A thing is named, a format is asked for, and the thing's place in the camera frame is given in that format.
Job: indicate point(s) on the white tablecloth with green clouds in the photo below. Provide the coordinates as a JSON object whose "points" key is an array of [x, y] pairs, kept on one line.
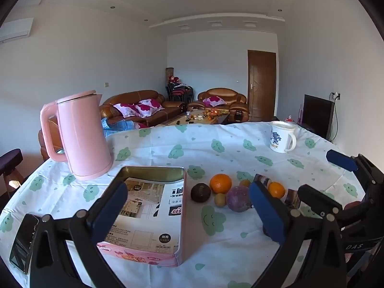
{"points": [[228, 144]]}

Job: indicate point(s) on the sugarcane piece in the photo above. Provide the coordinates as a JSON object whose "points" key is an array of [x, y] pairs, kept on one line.
{"points": [[292, 199]]}

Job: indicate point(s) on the black television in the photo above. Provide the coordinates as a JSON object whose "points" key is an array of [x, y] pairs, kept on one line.
{"points": [[318, 114]]}

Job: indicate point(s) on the tall patterned vase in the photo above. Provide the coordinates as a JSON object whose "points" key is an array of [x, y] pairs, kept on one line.
{"points": [[169, 73]]}

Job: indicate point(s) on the brown wooden door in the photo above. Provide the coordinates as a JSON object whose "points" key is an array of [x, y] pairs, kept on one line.
{"points": [[261, 87]]}

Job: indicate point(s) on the brown leather sofa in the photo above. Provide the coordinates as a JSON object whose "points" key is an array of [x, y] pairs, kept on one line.
{"points": [[132, 96]]}

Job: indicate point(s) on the floral pillow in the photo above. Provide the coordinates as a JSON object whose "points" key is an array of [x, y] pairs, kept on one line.
{"points": [[214, 100], [124, 110], [148, 107]]}

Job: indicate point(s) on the small yellow-brown fruit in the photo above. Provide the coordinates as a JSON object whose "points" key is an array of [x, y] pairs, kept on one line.
{"points": [[220, 200]]}

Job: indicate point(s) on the tan leather chair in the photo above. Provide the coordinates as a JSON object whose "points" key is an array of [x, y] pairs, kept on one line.
{"points": [[51, 129]]}

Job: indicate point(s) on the dark brown round fruit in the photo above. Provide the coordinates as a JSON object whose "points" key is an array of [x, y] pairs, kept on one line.
{"points": [[200, 192]]}

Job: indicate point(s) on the stacked black chairs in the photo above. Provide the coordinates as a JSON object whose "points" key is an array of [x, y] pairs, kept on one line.
{"points": [[180, 93]]}

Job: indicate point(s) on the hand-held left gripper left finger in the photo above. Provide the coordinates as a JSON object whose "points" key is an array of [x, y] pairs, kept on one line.
{"points": [[111, 207]]}

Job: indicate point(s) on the pink electric kettle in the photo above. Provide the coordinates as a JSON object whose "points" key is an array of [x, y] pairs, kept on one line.
{"points": [[81, 135]]}

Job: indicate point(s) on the pink tin box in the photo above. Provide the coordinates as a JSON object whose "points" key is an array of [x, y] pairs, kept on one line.
{"points": [[150, 174]]}

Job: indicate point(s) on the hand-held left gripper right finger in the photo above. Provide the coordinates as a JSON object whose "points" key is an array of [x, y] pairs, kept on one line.
{"points": [[267, 213]]}

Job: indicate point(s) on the wooden coffee table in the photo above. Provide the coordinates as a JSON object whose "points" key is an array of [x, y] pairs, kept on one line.
{"points": [[195, 118]]}

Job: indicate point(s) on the brown leather armchair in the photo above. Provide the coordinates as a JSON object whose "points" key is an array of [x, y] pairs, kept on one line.
{"points": [[223, 93]]}

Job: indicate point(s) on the purple round fruit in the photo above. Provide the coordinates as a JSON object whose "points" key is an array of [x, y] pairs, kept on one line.
{"points": [[237, 199]]}

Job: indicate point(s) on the printed paper liner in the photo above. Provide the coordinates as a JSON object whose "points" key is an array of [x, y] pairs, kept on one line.
{"points": [[156, 210]]}

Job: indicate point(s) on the white mug with blue print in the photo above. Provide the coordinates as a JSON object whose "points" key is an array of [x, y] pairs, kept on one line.
{"points": [[279, 138]]}

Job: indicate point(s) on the large orange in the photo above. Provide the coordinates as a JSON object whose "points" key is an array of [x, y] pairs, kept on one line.
{"points": [[221, 183]]}

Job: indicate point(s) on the blue patterned clothing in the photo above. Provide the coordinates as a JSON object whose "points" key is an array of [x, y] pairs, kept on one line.
{"points": [[111, 126]]}

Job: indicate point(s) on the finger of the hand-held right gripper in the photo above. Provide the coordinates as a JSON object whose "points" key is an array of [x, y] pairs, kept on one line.
{"points": [[342, 160], [318, 198]]}

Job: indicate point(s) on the white air conditioner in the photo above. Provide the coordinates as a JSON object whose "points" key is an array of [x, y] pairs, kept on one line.
{"points": [[16, 30]]}

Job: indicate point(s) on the stool with purple cushion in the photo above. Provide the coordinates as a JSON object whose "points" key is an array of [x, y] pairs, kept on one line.
{"points": [[10, 157]]}

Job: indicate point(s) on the black smartphone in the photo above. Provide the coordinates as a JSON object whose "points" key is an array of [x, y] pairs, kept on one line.
{"points": [[24, 243]]}

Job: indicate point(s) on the small orange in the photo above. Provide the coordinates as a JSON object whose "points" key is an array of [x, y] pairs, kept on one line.
{"points": [[276, 189], [245, 183]]}

